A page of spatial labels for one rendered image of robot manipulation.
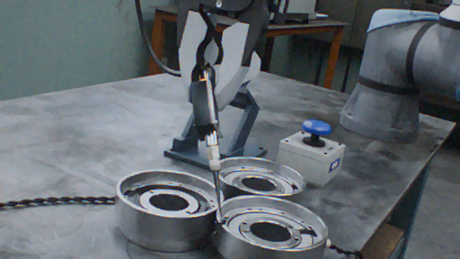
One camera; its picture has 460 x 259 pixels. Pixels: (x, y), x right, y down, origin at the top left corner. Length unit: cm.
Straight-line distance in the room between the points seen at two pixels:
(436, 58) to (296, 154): 32
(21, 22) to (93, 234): 192
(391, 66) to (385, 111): 8
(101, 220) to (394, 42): 61
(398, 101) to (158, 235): 61
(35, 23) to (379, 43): 174
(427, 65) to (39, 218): 65
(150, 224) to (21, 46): 197
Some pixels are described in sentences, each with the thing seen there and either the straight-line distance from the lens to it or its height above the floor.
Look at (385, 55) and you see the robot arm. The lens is 97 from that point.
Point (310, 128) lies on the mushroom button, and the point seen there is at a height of 87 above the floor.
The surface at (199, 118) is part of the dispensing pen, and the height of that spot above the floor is 92.
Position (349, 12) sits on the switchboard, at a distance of 441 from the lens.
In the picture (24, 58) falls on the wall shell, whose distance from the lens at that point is 243.
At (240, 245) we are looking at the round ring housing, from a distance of 46.
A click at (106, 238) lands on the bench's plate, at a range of 52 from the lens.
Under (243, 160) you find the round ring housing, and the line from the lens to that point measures 64.
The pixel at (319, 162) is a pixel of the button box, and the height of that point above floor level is 83.
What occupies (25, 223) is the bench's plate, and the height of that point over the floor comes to 80.
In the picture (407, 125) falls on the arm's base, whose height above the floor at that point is 83.
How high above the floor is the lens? 106
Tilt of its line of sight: 17 degrees down
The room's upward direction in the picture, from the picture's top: 9 degrees clockwise
